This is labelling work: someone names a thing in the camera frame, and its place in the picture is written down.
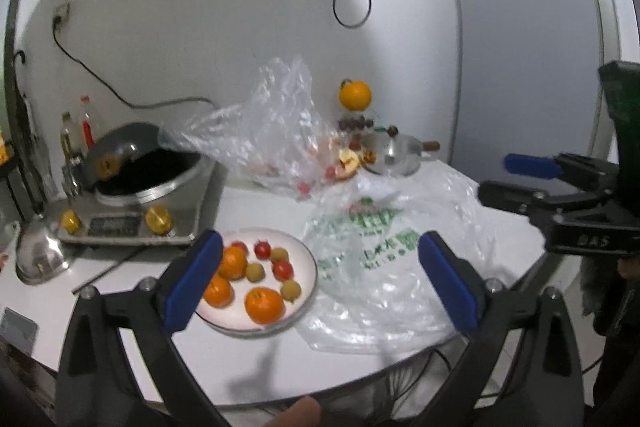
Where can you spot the grey door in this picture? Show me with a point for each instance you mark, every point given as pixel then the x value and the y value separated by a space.
pixel 530 32

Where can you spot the person's foot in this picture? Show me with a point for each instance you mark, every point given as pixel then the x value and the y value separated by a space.
pixel 295 414

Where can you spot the cooking oil bottle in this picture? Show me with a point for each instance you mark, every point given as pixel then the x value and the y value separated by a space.
pixel 70 142

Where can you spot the black metal rack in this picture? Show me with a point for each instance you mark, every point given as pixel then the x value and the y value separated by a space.
pixel 9 82

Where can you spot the yellow longan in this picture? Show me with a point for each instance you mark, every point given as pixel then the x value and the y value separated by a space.
pixel 290 291
pixel 254 272
pixel 280 254

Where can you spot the pile of cherry tomatoes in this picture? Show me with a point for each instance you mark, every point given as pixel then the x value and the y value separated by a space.
pixel 302 188

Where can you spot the stainless steel induction cooker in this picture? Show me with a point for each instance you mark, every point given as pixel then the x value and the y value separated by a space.
pixel 200 212

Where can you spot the white round plate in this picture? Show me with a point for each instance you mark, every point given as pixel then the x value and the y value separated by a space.
pixel 300 267

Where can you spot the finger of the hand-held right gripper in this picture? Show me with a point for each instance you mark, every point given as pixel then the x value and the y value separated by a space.
pixel 505 197
pixel 530 164

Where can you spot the cut apple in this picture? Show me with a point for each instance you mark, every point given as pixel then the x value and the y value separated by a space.
pixel 349 164

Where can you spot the clear plastic bag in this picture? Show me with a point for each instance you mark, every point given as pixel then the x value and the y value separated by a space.
pixel 270 122

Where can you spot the stainless steel wok lid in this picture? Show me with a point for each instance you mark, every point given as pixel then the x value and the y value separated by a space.
pixel 42 252

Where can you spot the row of dark round beads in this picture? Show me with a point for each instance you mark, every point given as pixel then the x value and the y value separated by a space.
pixel 356 123

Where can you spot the dark brown chopstick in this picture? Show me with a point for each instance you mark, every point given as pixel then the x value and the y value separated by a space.
pixel 115 268

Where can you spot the red cap sauce bottle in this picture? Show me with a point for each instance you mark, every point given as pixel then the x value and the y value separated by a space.
pixel 88 127

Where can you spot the grey flat device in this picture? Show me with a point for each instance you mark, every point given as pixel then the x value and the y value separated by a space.
pixel 17 329

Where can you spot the clear glass container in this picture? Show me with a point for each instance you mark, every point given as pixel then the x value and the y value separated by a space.
pixel 70 182

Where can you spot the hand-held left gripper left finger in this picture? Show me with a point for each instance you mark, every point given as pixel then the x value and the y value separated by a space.
pixel 192 279

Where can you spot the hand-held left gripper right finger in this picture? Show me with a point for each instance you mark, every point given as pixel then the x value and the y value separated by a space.
pixel 447 282

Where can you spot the orange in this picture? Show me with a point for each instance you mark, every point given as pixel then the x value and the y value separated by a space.
pixel 219 292
pixel 264 306
pixel 234 263
pixel 355 96

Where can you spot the white wall socket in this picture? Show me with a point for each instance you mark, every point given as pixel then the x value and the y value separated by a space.
pixel 61 13

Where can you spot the yellow package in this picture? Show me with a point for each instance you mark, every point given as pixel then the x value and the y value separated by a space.
pixel 4 149

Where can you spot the small steel pot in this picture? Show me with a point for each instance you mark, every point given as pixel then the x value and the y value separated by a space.
pixel 395 154

